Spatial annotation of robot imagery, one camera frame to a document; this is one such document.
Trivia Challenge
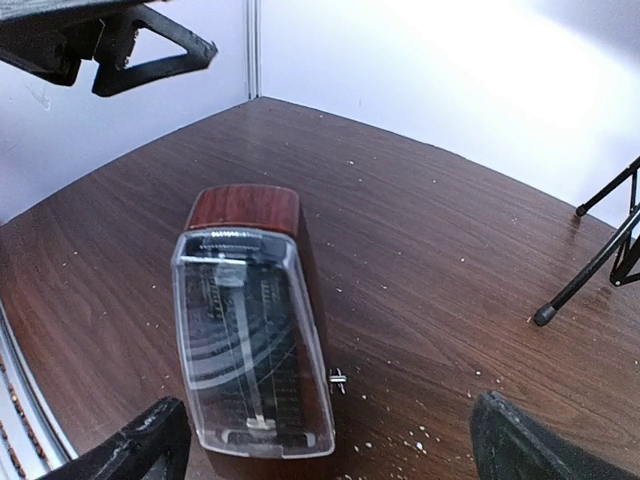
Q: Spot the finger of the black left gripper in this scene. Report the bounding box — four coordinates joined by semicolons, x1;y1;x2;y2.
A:
92;5;218;97
0;0;176;89

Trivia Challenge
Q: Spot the red wooden metronome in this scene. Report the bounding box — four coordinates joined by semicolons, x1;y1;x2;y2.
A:
172;184;346;479

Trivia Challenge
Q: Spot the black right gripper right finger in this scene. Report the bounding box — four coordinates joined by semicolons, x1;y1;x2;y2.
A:
469;391;638;479

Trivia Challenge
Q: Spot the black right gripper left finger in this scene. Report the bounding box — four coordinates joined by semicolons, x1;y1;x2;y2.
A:
44;397;191;479

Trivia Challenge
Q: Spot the left aluminium corner post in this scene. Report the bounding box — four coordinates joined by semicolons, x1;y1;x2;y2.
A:
245;0;262;100

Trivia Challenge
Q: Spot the black music stand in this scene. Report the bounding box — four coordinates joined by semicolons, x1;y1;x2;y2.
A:
532;155;640;327

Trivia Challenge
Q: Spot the clear plastic metronome cover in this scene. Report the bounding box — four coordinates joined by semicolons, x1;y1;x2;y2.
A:
172;228;335;459

